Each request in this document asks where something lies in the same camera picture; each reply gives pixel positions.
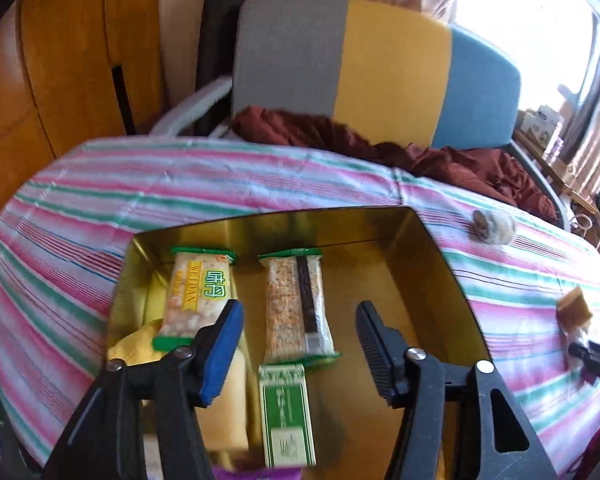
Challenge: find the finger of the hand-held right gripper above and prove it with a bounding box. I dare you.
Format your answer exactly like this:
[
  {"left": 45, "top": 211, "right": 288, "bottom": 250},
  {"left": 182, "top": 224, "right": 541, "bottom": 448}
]
[{"left": 567, "top": 339, "right": 600, "bottom": 387}]

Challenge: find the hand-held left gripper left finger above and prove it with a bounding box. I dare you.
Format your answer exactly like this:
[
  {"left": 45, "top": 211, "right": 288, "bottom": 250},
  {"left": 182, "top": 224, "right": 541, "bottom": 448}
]
[{"left": 40, "top": 299, "right": 245, "bottom": 480}]

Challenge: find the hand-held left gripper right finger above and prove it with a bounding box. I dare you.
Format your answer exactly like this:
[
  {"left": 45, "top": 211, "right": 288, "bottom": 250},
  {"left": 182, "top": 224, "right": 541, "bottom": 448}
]
[{"left": 355, "top": 301, "right": 551, "bottom": 480}]

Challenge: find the yellow plush toy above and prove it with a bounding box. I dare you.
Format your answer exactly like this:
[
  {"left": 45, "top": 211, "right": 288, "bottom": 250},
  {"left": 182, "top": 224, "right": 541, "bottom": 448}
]
[{"left": 556, "top": 287, "right": 595, "bottom": 333}]

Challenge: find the yellow label cracker packet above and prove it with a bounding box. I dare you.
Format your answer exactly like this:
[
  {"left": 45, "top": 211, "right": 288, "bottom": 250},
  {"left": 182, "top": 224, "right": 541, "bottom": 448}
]
[{"left": 152, "top": 246, "right": 238, "bottom": 352}]

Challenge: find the dark stripe cracker packet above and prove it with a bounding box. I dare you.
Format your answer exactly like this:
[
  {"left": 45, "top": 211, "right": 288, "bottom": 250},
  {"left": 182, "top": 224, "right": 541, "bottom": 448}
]
[{"left": 257, "top": 248, "right": 342, "bottom": 365}]

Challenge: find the gold tin box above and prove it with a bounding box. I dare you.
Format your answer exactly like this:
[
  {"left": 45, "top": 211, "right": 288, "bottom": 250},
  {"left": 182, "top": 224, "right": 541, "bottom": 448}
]
[{"left": 105, "top": 206, "right": 493, "bottom": 480}]

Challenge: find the green carton box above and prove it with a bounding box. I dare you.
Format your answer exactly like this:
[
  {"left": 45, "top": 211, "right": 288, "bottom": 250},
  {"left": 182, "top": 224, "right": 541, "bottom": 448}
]
[{"left": 257, "top": 364, "right": 317, "bottom": 468}]

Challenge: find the purple snack packet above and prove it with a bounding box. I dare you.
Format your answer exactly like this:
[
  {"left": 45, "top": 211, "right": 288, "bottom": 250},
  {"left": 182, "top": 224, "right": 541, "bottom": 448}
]
[{"left": 212, "top": 465, "right": 301, "bottom": 480}]

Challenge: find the wooden side table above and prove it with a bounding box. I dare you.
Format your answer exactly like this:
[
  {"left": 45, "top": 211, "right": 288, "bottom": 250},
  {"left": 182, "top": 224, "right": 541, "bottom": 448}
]
[{"left": 512, "top": 130, "right": 600, "bottom": 261}]

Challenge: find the white tape roll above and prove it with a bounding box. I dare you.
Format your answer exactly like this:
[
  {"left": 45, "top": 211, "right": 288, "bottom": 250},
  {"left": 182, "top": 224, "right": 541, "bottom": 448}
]
[{"left": 472, "top": 208, "right": 517, "bottom": 245}]

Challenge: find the striped bed sheet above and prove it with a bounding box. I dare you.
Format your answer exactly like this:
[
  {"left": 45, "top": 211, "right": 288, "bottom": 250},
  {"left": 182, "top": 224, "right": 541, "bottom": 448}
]
[{"left": 0, "top": 137, "right": 600, "bottom": 480}]

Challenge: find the maroon cloth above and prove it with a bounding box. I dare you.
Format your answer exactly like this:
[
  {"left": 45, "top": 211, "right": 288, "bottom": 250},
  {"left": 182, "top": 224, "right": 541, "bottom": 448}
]
[{"left": 228, "top": 105, "right": 558, "bottom": 223}]

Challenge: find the white carton box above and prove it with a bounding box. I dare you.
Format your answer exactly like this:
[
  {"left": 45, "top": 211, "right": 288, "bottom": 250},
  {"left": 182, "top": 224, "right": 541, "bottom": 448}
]
[{"left": 522, "top": 105, "right": 566, "bottom": 147}]

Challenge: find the grey yellow blue chair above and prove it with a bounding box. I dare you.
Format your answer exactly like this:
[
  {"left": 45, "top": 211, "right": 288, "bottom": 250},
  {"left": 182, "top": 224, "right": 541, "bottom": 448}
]
[{"left": 150, "top": 0, "right": 571, "bottom": 231}]

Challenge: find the black rolled mat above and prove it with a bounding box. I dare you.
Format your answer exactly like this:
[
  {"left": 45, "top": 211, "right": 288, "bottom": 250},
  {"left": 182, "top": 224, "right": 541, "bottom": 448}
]
[{"left": 195, "top": 0, "right": 248, "bottom": 136}]

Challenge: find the wooden wardrobe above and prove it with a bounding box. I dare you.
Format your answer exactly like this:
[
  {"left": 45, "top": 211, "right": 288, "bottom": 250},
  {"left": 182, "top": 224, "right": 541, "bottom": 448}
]
[{"left": 0, "top": 0, "right": 166, "bottom": 241}]

